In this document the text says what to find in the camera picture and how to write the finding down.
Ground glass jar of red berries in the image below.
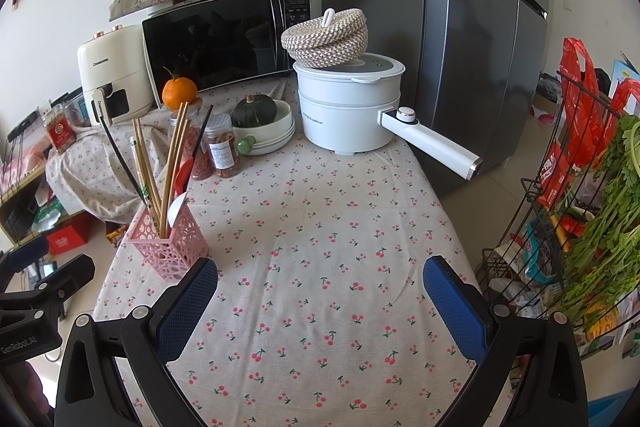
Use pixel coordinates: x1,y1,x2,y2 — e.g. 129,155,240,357
170,98,213,180

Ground green squash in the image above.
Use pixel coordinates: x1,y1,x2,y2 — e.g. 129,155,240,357
231,94,277,128

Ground blue plastic bag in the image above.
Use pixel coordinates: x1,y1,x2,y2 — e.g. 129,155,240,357
587,384,640,427

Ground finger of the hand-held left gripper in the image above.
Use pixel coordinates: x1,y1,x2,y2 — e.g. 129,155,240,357
0,253,96,315
0,237,50,275

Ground white plastic spoon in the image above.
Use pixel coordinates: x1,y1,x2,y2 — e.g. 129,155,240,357
166,193,190,228

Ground labelled glass jar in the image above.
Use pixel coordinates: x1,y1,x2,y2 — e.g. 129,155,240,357
202,113,242,179

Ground black door microwave oven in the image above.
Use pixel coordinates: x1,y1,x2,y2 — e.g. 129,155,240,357
141,0,323,95

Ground green leafy vegetables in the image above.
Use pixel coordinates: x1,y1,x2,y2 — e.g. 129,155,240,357
547,114,640,325

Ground white dish with green handle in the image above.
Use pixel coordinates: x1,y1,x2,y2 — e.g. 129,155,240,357
231,99,296,156

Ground red snack packet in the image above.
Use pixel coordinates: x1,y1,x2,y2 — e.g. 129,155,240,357
537,142,573,208

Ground red label jar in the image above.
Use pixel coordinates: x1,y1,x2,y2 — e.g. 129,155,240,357
40,104,76,155

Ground cherry print tablecloth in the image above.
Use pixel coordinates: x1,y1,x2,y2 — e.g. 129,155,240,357
46,74,516,427

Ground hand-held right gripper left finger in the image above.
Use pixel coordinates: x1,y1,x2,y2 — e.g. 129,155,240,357
54,257,219,427

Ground yellow printed cardboard box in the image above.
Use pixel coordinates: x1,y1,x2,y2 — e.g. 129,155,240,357
105,224,132,248

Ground black bag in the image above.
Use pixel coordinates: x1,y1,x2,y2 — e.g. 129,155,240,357
537,72,566,108

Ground blue and white box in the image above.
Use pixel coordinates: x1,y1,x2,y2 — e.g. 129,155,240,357
611,57,640,82

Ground red plastic spoon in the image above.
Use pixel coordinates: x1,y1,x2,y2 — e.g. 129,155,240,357
173,158,195,198

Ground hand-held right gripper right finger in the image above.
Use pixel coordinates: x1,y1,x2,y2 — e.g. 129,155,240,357
422,255,590,427

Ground woven lidded basket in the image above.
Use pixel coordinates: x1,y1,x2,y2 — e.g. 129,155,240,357
281,8,368,68

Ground single wooden chopstick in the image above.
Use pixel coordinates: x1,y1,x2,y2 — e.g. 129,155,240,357
132,118,158,220
138,119,163,223

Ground orange fruit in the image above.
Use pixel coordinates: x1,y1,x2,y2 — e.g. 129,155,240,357
161,68,197,110

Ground white electric pot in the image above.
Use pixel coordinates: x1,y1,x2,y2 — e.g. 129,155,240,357
292,52,483,182

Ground red plastic bag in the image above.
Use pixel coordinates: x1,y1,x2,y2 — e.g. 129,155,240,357
607,77,640,118
559,38,608,162

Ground red cardboard box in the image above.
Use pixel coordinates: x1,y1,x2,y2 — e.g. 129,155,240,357
46,219,92,255

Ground black wire rack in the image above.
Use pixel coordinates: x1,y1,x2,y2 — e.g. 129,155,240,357
472,69,640,343

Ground pink perforated utensil holder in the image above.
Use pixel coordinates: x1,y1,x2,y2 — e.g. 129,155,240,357
124,192,210,283

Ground cream air fryer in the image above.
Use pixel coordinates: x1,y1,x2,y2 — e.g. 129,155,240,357
76,24,156,128

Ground black chopstick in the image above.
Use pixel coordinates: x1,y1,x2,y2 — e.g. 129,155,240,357
172,105,215,200
102,118,150,209

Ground green print chopstick pair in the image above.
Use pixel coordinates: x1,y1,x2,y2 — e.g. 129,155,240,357
129,136,153,208

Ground grey refrigerator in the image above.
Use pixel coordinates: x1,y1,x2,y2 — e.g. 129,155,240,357
318,0,551,198

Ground wooden shelf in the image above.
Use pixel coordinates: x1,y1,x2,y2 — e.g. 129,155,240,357
0,159,51,250

